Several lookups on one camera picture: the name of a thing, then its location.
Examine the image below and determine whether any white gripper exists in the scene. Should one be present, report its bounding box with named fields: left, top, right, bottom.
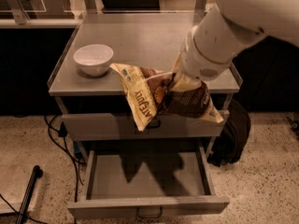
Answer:
left=169, top=26, right=231, bottom=92

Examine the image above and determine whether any brown chip bag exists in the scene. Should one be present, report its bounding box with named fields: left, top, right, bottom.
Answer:
left=110, top=63, right=223, bottom=132

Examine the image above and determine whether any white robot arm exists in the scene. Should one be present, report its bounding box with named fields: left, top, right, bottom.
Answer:
left=171, top=0, right=299, bottom=91

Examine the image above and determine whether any grey top drawer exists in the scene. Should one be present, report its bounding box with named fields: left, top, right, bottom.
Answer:
left=62, top=110, right=229, bottom=141

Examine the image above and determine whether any grey open middle drawer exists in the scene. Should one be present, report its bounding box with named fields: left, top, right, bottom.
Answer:
left=67, top=147, right=230, bottom=219

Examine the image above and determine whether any white ceramic bowl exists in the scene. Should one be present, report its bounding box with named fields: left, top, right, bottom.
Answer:
left=73, top=44, right=114, bottom=77

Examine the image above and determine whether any black backpack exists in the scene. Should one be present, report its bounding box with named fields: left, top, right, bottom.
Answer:
left=207, top=99, right=251, bottom=167

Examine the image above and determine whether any grey metal cabinet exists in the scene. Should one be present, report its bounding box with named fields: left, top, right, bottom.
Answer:
left=47, top=12, right=244, bottom=161

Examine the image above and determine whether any black rod on floor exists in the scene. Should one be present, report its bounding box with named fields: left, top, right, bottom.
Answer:
left=15, top=165, right=43, bottom=224

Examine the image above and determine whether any white paper sheet on floor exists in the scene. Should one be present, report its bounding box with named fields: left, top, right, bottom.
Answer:
left=0, top=164, right=43, bottom=215

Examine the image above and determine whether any black floor cable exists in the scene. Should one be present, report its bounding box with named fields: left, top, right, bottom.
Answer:
left=43, top=114, right=87, bottom=224

